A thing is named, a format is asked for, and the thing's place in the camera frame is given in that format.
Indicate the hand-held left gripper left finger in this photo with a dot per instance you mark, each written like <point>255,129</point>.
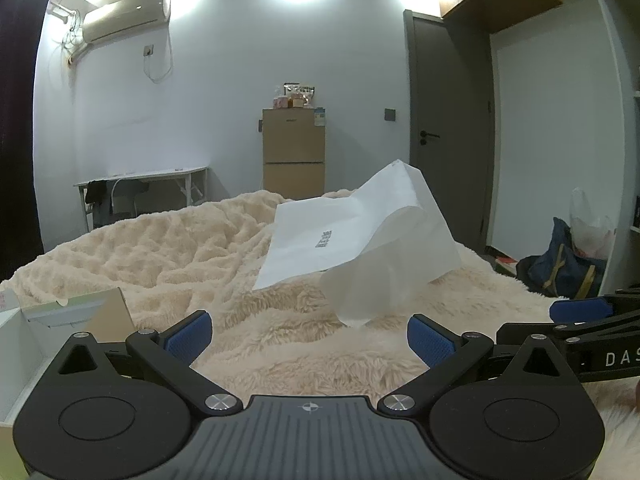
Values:
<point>190,340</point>

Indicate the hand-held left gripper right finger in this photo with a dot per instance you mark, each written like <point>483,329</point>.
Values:
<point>430,342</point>

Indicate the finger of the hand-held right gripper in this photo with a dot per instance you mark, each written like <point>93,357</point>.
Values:
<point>580,309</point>
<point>515,331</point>

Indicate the white cloth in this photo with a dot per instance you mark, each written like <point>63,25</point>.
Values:
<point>325,240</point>

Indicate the white plastic bag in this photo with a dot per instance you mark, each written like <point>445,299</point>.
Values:
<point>592,230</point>

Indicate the blue backpack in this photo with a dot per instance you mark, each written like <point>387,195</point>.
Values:
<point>560,260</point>

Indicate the red box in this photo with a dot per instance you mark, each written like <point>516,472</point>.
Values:
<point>506,262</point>

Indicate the open cardboard box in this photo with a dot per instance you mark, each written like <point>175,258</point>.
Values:
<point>105,312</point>

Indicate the cream fluffy blanket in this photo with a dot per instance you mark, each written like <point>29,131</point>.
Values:
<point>175,250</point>

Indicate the white chair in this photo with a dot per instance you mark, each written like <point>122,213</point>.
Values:
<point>127,200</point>

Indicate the dark cloth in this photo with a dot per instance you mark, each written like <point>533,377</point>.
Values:
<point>96,191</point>

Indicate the white wardrobe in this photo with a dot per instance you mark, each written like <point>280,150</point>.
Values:
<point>540,135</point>

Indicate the grey door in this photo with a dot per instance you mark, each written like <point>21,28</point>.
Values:
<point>450,135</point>

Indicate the brown fridge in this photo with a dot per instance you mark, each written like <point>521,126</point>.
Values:
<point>294,150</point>

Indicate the snack packets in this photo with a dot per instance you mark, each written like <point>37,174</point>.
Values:
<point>299,96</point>

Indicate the dark purple curtain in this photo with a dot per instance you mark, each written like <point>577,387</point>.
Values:
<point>17,125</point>

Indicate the white air conditioner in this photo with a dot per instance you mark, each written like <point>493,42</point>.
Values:
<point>125,15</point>

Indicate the grey light switch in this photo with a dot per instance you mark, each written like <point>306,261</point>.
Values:
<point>390,115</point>

